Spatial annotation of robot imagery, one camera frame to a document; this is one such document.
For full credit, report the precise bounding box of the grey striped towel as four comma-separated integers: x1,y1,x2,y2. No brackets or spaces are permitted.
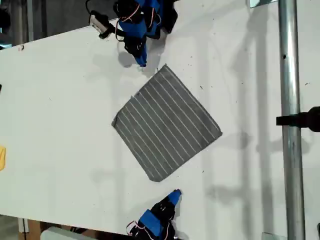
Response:
111,64,223,183

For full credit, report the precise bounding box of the wooden table leg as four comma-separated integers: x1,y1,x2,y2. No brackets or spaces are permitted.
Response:
24,219,43,240

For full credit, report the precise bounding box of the yellow object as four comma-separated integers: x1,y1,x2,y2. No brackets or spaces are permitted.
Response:
0,145,7,172

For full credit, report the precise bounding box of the red white servo wire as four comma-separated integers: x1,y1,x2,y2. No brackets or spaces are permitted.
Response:
125,219,141,236
115,2,141,43

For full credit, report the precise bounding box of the black camera stalk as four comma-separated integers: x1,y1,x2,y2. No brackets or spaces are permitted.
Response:
107,26,126,36

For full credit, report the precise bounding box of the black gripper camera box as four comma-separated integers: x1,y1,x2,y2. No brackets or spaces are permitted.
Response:
89,10,112,40

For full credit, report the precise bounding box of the black camera cable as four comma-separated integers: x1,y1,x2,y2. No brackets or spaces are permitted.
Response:
84,0,95,14

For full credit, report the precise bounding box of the steel post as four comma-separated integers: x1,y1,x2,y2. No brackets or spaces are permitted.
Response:
277,0,306,240

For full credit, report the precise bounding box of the black post clamp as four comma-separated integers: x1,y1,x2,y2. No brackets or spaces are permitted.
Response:
275,106,320,133

